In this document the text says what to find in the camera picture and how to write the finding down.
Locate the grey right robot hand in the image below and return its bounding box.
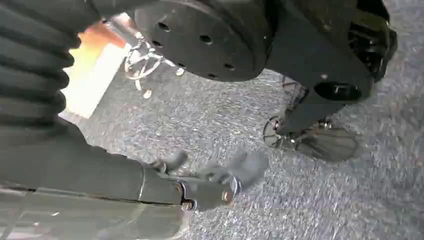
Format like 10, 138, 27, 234
0, 118, 270, 240

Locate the orange and white panel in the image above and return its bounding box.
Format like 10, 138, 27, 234
58, 20, 133, 120

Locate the ribbed grey right arm sleeve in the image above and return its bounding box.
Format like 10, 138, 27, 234
0, 0, 100, 131

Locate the black robot leg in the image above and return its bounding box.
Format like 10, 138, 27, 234
132, 0, 399, 134

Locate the white cable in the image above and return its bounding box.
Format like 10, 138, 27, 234
123, 31, 186, 100

